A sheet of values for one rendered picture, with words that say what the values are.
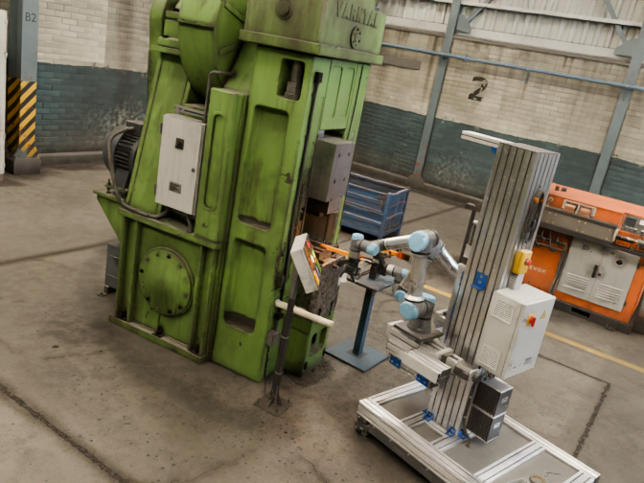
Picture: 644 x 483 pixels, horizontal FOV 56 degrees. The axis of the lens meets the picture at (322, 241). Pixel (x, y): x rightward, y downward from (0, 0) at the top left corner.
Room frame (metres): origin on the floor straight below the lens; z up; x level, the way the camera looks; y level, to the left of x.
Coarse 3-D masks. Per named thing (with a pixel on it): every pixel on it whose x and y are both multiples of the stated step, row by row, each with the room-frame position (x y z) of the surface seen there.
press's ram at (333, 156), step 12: (324, 144) 4.04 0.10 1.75; (336, 144) 4.03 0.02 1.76; (348, 144) 4.17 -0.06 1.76; (324, 156) 4.04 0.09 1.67; (336, 156) 4.04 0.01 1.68; (348, 156) 4.21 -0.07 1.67; (324, 168) 4.03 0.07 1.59; (336, 168) 4.07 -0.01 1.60; (348, 168) 4.24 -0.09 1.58; (312, 180) 4.06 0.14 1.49; (324, 180) 4.02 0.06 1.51; (336, 180) 4.10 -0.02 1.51; (312, 192) 4.05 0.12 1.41; (324, 192) 4.02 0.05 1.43; (336, 192) 4.14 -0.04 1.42
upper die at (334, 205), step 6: (312, 198) 4.11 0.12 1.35; (312, 204) 4.10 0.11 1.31; (318, 204) 4.08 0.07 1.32; (324, 204) 4.07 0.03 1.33; (330, 204) 4.07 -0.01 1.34; (336, 204) 4.17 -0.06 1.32; (318, 210) 4.08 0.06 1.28; (324, 210) 4.06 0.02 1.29; (330, 210) 4.09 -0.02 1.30; (336, 210) 4.19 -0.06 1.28
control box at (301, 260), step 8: (296, 240) 3.67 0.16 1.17; (304, 240) 3.61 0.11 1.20; (296, 248) 3.47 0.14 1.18; (304, 248) 3.48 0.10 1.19; (312, 248) 3.76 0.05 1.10; (296, 256) 3.43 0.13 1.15; (304, 256) 3.43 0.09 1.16; (312, 256) 3.66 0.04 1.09; (296, 264) 3.43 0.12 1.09; (304, 264) 3.43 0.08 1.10; (312, 264) 3.55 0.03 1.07; (304, 272) 3.43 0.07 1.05; (312, 272) 3.46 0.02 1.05; (304, 280) 3.43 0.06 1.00; (312, 280) 3.43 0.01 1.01; (304, 288) 3.43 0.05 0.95; (312, 288) 3.43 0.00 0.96
